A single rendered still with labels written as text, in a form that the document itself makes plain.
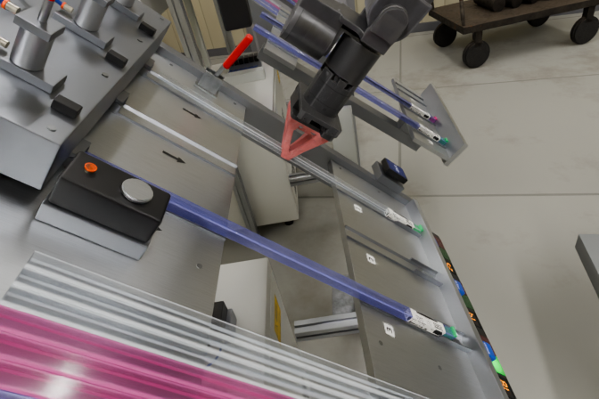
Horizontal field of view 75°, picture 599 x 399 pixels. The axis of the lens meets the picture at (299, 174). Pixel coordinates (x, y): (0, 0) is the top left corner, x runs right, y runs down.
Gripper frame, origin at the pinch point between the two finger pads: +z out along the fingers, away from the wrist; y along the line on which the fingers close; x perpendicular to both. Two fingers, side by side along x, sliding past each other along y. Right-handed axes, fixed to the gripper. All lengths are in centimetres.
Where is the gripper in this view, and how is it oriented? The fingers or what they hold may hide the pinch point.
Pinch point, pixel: (287, 151)
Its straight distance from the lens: 60.8
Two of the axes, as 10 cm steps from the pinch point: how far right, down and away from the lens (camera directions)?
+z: -5.3, 7.0, 4.8
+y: 0.3, 5.8, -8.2
